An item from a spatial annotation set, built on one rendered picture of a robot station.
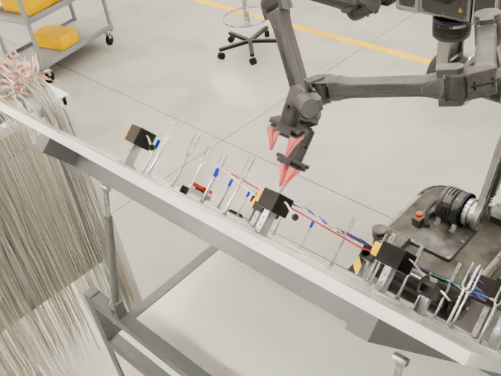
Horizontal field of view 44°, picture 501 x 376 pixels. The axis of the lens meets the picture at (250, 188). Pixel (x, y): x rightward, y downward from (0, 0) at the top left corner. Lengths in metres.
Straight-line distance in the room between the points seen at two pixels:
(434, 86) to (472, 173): 2.16
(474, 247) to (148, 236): 1.77
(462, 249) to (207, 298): 1.36
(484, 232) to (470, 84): 1.48
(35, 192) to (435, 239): 1.81
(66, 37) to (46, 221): 3.69
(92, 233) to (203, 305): 0.50
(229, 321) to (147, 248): 1.61
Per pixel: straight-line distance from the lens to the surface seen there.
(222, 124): 4.42
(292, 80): 2.00
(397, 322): 0.84
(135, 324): 1.81
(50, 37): 5.74
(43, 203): 2.11
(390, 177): 3.78
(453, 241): 3.01
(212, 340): 1.96
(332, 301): 1.03
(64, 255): 2.25
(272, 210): 1.21
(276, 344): 1.92
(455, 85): 1.70
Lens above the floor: 2.32
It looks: 38 degrees down
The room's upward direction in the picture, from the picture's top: 9 degrees counter-clockwise
